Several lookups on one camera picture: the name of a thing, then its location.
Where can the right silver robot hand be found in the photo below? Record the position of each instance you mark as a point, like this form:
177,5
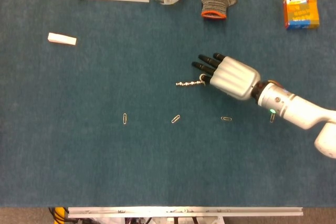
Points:
236,77

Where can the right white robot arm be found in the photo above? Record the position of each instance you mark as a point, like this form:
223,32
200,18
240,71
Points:
296,108

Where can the orange and blue carton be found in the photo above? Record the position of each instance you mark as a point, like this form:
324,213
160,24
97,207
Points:
300,3

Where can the teal felt table mat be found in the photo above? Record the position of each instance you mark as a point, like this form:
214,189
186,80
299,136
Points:
168,155

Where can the white wedge block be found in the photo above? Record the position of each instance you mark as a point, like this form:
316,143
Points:
61,38

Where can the aluminium rail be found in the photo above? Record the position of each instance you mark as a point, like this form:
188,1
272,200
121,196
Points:
183,211

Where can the yellow bracket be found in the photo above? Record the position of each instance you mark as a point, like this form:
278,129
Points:
60,212

